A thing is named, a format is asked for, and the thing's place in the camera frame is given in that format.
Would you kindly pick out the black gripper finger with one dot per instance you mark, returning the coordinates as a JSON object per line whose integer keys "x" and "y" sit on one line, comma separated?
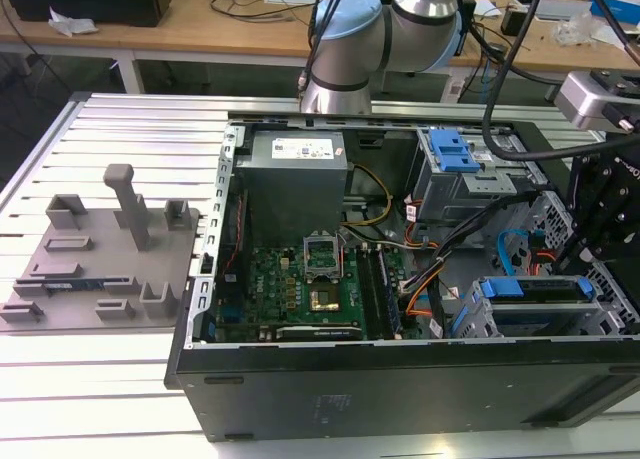
{"x": 576, "y": 256}

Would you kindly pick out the hard disk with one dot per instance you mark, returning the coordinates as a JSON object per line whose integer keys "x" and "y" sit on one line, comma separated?
{"x": 535, "y": 289}

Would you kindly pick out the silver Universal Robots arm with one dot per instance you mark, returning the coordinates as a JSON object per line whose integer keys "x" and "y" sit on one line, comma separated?
{"x": 340, "y": 54}

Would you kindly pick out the metal disk bay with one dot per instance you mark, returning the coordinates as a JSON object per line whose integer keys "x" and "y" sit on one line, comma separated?
{"x": 612, "y": 299}

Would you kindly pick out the grey metal drive cage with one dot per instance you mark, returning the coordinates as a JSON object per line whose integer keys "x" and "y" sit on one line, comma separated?
{"x": 450, "y": 194}

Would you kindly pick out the clear plastic bag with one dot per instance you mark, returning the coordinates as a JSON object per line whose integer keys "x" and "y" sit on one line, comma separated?
{"x": 580, "y": 29}

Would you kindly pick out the blue cardboard box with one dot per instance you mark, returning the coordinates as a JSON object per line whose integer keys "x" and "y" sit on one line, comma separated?
{"x": 612, "y": 6}

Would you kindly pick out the flat grey box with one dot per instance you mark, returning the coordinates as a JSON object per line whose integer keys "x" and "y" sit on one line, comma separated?
{"x": 555, "y": 10}

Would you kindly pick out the small black box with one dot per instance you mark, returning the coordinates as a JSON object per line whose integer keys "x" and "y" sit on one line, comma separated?
{"x": 512, "y": 21}

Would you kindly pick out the black open PC case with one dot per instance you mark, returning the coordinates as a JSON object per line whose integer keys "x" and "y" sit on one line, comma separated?
{"x": 400, "y": 394}

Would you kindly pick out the white paper sheet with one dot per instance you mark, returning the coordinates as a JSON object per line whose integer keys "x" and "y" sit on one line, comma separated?
{"x": 486, "y": 8}

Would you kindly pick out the CPU socket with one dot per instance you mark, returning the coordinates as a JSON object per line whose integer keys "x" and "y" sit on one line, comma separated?
{"x": 325, "y": 299}

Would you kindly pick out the black graphics card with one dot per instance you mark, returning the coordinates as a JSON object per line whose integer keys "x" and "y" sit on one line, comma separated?
{"x": 320, "y": 332}

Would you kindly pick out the grey power supply unit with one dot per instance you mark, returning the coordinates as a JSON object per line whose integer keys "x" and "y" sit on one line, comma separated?
{"x": 295, "y": 199}

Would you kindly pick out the green motherboard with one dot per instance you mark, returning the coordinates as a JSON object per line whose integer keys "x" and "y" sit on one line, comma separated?
{"x": 280, "y": 289}

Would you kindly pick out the wooden desk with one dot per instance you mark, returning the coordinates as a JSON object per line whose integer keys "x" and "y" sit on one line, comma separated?
{"x": 200, "y": 24}

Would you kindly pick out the grey parts rack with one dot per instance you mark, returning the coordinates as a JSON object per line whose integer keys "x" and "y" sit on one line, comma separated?
{"x": 110, "y": 279}

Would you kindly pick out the RAM stick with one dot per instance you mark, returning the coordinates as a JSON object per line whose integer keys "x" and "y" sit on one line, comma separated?
{"x": 75, "y": 284}

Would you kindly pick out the crumpled white paper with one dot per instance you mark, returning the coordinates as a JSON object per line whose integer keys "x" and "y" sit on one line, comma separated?
{"x": 70, "y": 25}

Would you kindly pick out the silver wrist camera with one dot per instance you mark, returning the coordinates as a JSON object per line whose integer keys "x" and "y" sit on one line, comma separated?
{"x": 580, "y": 99}

